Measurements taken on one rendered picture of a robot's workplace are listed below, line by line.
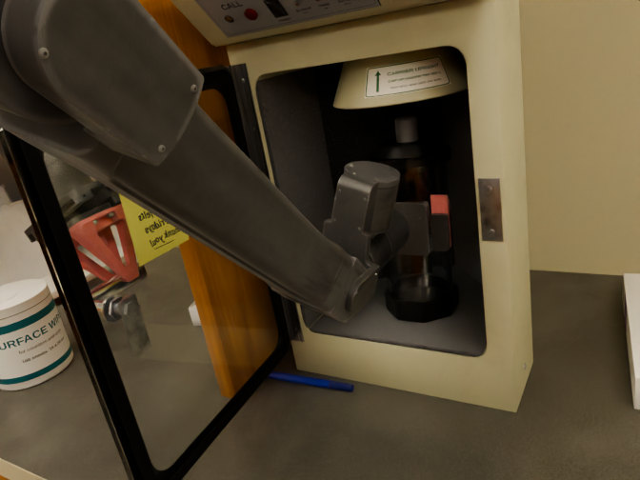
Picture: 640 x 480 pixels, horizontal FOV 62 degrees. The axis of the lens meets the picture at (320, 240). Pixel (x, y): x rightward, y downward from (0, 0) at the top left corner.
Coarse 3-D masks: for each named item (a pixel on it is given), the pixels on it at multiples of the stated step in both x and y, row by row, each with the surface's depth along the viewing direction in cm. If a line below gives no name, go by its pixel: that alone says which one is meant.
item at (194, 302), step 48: (96, 192) 47; (96, 240) 47; (144, 240) 52; (192, 240) 59; (96, 288) 47; (144, 288) 52; (192, 288) 59; (240, 288) 66; (192, 336) 59; (240, 336) 66; (96, 384) 48; (144, 384) 52; (192, 384) 59; (240, 384) 67; (144, 432) 52; (192, 432) 59
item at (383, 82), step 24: (432, 48) 59; (360, 72) 61; (384, 72) 59; (408, 72) 59; (432, 72) 59; (456, 72) 60; (336, 96) 66; (360, 96) 61; (384, 96) 59; (408, 96) 59; (432, 96) 59
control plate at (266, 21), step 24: (216, 0) 56; (240, 0) 55; (288, 0) 53; (312, 0) 52; (336, 0) 52; (360, 0) 51; (216, 24) 59; (240, 24) 58; (264, 24) 57; (288, 24) 56
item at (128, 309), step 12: (120, 300) 49; (132, 300) 49; (120, 312) 48; (132, 312) 48; (132, 324) 49; (144, 324) 50; (132, 336) 49; (144, 336) 50; (132, 348) 49; (144, 348) 50
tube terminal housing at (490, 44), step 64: (512, 0) 55; (256, 64) 64; (320, 64) 60; (512, 64) 56; (512, 128) 57; (512, 192) 58; (512, 256) 60; (512, 320) 61; (384, 384) 74; (448, 384) 68; (512, 384) 63
